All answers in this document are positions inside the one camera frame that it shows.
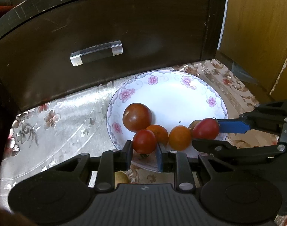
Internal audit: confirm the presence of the pale yellow-green small fruit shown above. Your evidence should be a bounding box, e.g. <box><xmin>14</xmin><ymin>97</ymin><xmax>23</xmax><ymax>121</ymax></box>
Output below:
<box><xmin>114</xmin><ymin>171</ymin><xmax>130</xmax><ymax>186</ymax></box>

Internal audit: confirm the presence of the red oval tomato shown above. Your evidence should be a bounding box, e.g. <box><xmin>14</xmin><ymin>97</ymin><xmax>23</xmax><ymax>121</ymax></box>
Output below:
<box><xmin>191</xmin><ymin>118</ymin><xmax>219</xmax><ymax>140</ymax></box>

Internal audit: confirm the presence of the orange tangerine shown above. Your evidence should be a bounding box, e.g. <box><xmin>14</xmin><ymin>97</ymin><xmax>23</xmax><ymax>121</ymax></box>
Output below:
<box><xmin>168</xmin><ymin>125</ymin><xmax>192</xmax><ymax>151</ymax></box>
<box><xmin>146</xmin><ymin>124</ymin><xmax>169</xmax><ymax>146</ymax></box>

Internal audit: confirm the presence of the small red cherry tomato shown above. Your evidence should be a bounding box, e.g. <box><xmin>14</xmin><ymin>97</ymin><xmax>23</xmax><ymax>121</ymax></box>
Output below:
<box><xmin>132</xmin><ymin>129</ymin><xmax>157</xmax><ymax>154</ymax></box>

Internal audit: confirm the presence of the dark red tomato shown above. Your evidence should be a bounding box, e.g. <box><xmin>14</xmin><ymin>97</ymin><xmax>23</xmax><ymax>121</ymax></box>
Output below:
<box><xmin>123</xmin><ymin>103</ymin><xmax>153</xmax><ymax>132</ymax></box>

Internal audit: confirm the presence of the brown kiwi fruit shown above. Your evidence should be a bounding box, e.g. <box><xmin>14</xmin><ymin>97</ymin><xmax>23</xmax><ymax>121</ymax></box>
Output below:
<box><xmin>188</xmin><ymin>120</ymin><xmax>200</xmax><ymax>131</ymax></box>

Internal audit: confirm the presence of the white floral plate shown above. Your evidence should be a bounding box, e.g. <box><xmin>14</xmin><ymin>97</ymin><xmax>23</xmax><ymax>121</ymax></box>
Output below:
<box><xmin>107</xmin><ymin>70</ymin><xmax>228</xmax><ymax>150</ymax></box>

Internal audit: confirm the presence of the wooden wardrobe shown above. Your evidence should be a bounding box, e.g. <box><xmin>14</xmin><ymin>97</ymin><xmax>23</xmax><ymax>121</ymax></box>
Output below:
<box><xmin>220</xmin><ymin>0</ymin><xmax>287</xmax><ymax>101</ymax></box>

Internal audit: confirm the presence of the dark wooden nightstand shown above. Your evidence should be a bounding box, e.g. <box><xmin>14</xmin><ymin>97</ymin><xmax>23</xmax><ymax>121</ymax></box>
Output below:
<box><xmin>0</xmin><ymin>0</ymin><xmax>226</xmax><ymax>111</ymax></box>

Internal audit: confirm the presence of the red blanket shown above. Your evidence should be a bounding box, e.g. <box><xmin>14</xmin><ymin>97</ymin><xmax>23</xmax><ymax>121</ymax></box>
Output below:
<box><xmin>0</xmin><ymin>6</ymin><xmax>15</xmax><ymax>17</ymax></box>

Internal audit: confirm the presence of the metal drawer handle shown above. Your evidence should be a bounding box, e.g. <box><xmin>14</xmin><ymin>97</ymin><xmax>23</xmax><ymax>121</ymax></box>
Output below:
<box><xmin>70</xmin><ymin>40</ymin><xmax>123</xmax><ymax>67</ymax></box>

